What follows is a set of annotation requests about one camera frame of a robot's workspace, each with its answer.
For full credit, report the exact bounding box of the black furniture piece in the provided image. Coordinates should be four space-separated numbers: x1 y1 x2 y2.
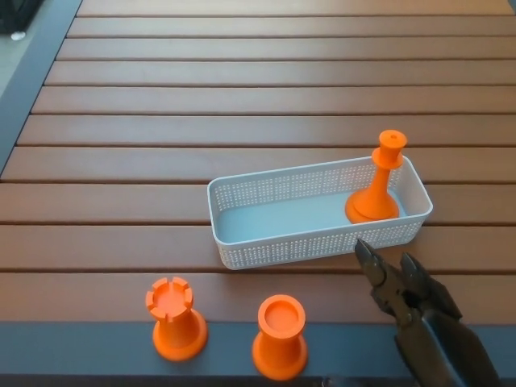
0 0 41 35

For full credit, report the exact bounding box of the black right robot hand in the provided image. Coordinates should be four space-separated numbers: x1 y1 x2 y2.
353 238 503 387

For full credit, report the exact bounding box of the orange rook chess piece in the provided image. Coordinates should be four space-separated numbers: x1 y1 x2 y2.
144 277 209 363

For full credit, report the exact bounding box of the orange cup-topped chess piece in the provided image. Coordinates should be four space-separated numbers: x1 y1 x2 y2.
252 294 310 382

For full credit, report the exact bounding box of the white perforated plastic basket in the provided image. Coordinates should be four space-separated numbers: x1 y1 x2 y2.
207 156 435 271

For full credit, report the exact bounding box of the orange tall spool-topped chess piece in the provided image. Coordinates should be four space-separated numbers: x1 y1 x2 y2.
344 129 408 225

